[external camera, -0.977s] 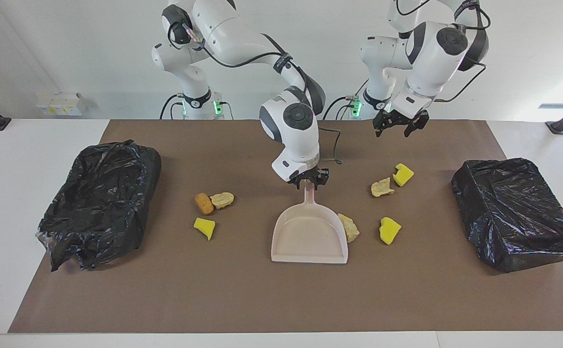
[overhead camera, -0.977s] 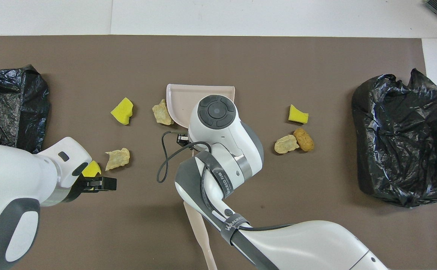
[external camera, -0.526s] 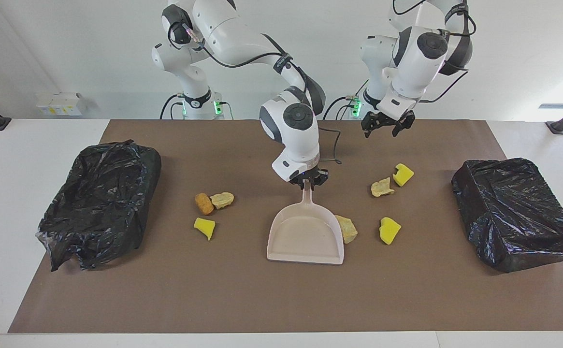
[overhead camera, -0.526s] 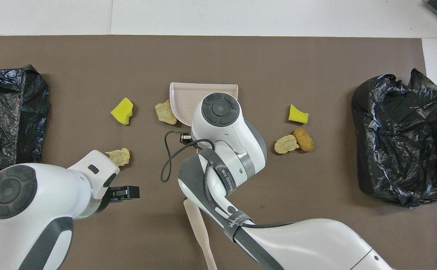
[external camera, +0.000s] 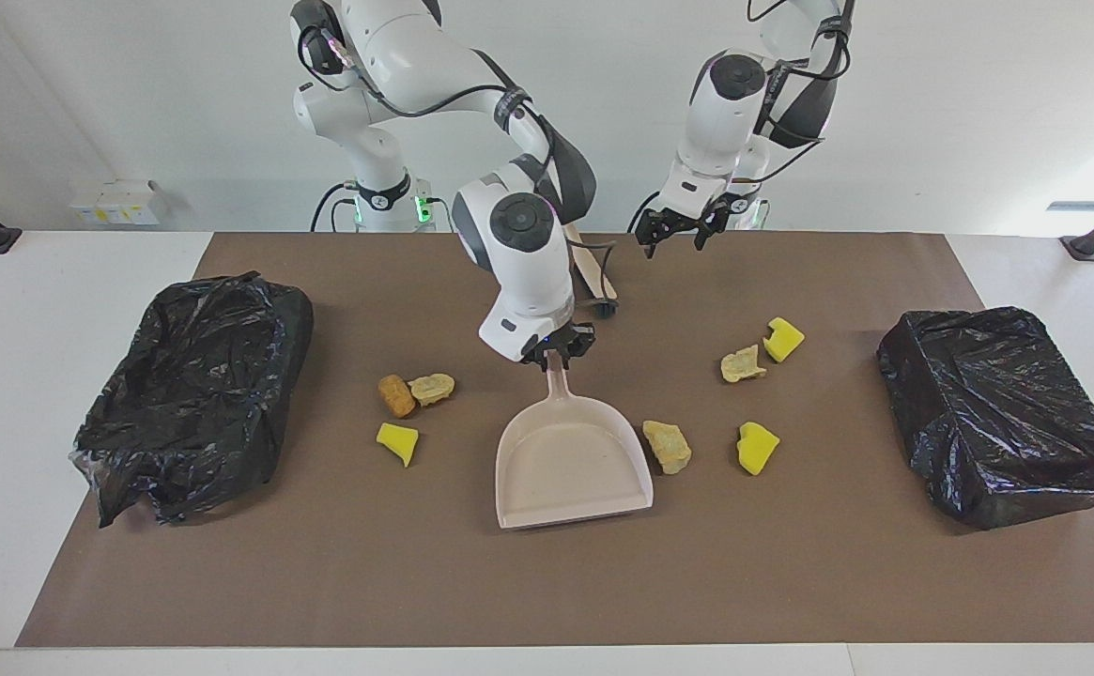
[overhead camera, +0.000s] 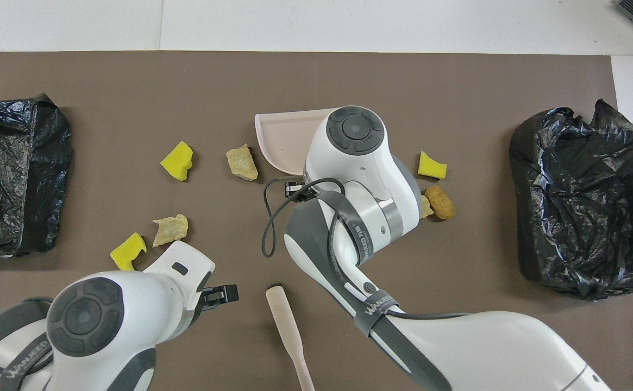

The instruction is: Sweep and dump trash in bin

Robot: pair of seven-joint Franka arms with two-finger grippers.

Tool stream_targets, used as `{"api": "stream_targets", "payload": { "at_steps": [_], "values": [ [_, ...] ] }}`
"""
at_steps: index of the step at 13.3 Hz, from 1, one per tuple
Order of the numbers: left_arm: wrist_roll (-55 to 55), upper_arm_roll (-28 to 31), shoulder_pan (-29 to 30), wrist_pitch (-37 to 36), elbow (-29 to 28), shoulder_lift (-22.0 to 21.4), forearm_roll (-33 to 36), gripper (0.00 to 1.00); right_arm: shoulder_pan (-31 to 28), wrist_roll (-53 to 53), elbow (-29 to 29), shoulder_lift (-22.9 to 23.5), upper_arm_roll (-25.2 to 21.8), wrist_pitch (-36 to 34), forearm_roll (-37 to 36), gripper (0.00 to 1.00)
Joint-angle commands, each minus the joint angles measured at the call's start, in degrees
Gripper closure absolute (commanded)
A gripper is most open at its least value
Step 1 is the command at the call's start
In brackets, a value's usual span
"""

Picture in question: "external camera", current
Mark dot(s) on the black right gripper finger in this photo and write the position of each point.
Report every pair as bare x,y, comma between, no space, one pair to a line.
575,353
544,360

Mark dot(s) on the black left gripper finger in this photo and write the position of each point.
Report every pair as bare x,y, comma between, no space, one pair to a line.
711,225
652,230

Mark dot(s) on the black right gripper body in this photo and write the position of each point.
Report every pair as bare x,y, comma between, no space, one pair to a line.
565,335

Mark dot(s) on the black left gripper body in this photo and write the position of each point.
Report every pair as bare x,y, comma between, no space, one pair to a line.
692,208

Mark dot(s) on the beige hand brush black bristles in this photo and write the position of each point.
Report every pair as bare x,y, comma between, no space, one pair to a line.
593,272

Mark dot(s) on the beige plastic dustpan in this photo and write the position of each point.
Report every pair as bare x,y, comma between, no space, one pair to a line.
570,469

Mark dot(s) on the pale beige foam chunk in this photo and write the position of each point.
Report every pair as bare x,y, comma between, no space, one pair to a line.
434,388
669,446

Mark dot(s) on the yellow sponge piece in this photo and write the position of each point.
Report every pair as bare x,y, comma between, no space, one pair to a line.
756,451
784,341
396,437

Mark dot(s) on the tan beige foam chunk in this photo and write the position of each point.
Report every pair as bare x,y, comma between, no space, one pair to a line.
742,365

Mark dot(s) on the orange-brown foam chunk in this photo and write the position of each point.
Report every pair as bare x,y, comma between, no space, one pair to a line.
397,396

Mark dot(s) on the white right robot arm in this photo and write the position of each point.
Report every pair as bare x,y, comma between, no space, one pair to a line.
518,272

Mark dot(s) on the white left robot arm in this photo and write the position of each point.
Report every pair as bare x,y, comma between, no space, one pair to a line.
725,113

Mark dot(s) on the black trash bag bin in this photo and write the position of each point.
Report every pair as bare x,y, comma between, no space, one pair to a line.
997,413
190,413

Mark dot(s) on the brown table mat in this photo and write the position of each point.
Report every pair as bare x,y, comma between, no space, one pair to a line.
509,582

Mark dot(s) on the white wall socket box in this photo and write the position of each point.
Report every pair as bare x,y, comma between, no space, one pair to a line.
119,205

